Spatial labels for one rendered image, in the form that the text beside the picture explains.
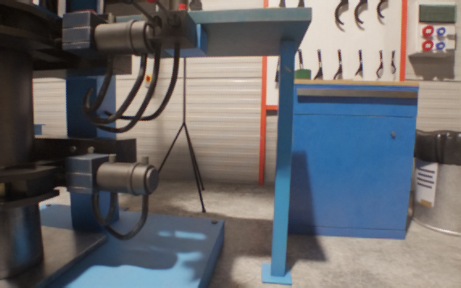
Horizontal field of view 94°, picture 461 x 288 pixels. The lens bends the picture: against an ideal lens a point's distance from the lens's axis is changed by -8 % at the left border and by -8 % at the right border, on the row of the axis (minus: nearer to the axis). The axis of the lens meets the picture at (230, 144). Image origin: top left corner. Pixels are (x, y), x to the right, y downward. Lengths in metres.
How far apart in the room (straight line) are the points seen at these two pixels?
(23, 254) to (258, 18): 1.13
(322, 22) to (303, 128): 1.63
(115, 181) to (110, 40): 0.45
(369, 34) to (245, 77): 1.35
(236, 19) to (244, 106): 1.83
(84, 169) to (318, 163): 1.19
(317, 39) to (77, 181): 2.49
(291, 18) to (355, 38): 2.06
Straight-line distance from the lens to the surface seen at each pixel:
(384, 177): 1.63
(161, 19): 0.80
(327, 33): 2.83
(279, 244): 1.10
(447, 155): 1.90
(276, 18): 0.87
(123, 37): 0.85
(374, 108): 1.56
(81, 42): 0.92
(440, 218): 2.03
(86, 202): 1.40
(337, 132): 1.49
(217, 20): 0.88
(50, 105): 3.80
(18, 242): 1.08
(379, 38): 2.98
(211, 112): 2.68
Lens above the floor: 0.68
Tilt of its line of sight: 5 degrees down
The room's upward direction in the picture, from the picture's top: 1 degrees clockwise
